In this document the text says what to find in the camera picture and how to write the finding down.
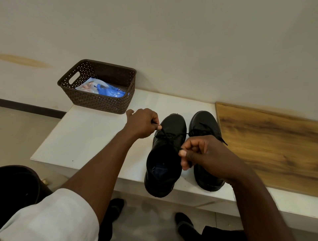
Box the person's black worn shoe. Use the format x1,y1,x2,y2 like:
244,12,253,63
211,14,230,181
174,212,202,241
98,198,125,241

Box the brown perforated plastic basket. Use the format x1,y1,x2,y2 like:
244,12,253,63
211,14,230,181
57,59,137,115

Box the person's right hand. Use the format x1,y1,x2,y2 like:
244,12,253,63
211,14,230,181
179,134,246,185

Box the person's right forearm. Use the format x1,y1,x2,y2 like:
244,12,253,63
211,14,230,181
229,170,296,241

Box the black bucket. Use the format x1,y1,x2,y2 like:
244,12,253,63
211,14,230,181
0,165,54,225

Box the person's left forearm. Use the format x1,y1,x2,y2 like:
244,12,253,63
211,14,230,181
60,128,137,224

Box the person's dark trousers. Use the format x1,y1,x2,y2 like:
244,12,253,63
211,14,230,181
202,225,247,241

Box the person's left hand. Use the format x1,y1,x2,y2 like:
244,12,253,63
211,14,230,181
123,108,163,140

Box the person's white shirt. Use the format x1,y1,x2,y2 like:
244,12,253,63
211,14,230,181
0,188,100,241

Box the black leather shoe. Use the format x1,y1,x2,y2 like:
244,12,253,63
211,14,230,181
144,113,187,199
188,110,229,193

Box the wooden board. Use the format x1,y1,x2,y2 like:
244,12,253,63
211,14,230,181
215,101,318,198

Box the blue and white plastic packet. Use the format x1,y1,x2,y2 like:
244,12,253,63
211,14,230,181
75,77,130,98

